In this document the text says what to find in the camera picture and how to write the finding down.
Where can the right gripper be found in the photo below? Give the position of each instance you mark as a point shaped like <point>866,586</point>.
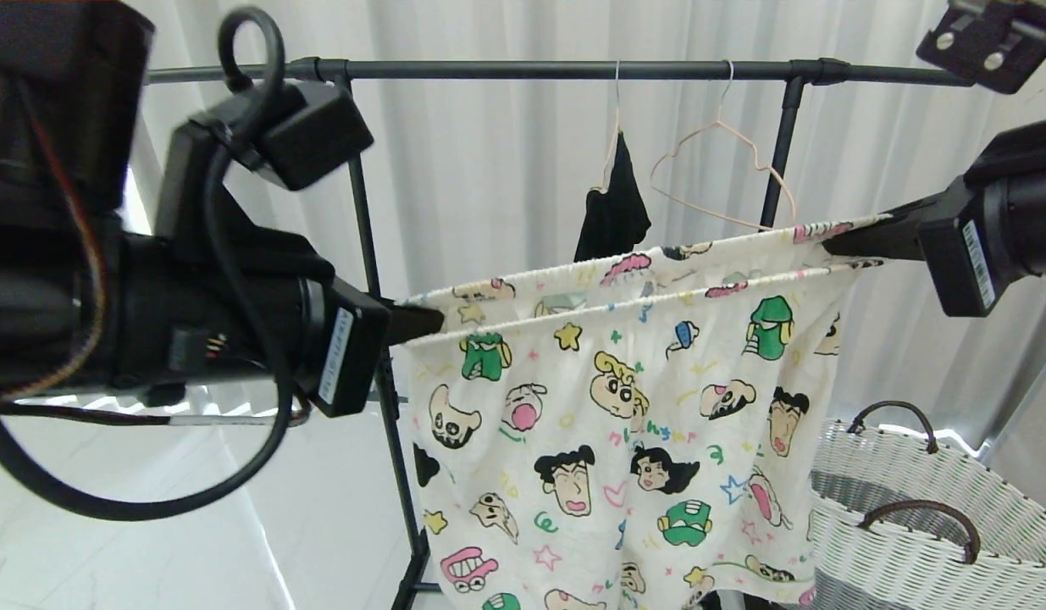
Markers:
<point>1014,229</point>

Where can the black clothes rack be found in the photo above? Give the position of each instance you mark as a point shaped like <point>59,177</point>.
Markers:
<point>531,69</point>

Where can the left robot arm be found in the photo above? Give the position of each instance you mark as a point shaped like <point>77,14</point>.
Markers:
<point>40,254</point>

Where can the black garment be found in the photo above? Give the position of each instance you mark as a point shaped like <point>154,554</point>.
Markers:
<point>611,220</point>

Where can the white curtain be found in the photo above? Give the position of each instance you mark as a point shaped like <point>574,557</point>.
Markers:
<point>489,169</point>

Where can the pink clothes hanger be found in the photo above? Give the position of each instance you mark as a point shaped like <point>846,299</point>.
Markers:
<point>726,85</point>
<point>617,93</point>

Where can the white laundry basket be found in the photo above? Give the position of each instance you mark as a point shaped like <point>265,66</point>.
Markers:
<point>912,576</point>

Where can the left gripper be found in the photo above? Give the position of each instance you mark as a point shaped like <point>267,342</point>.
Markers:
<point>235,322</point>

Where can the cream printed garment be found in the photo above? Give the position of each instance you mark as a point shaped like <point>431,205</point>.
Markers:
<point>616,424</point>

